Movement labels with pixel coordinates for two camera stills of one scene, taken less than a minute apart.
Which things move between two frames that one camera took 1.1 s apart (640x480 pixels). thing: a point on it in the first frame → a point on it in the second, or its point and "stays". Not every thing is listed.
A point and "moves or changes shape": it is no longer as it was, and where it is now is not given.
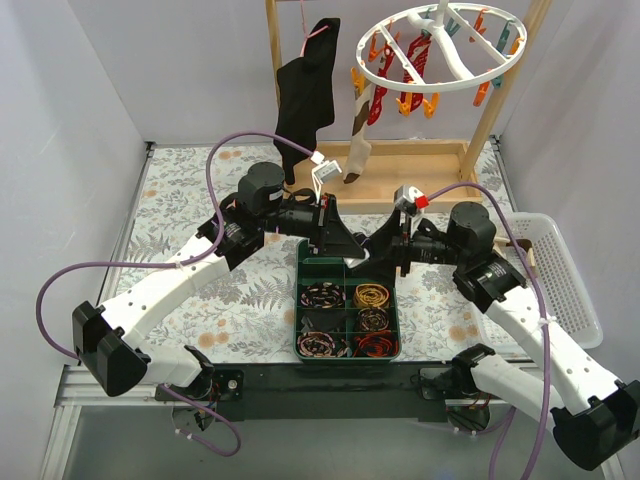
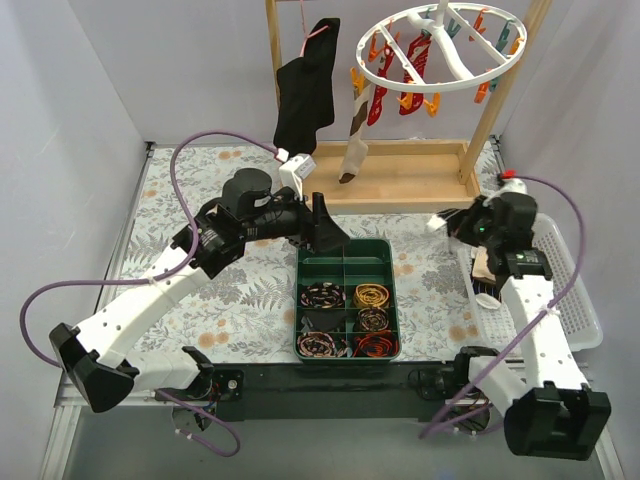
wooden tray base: [427, 171] stays
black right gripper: [400, 245] → [460, 225]
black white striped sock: [363, 237] moves or changes shape
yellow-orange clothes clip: [431, 108] stays
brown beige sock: [361, 146] stays
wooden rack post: [537, 11] stays
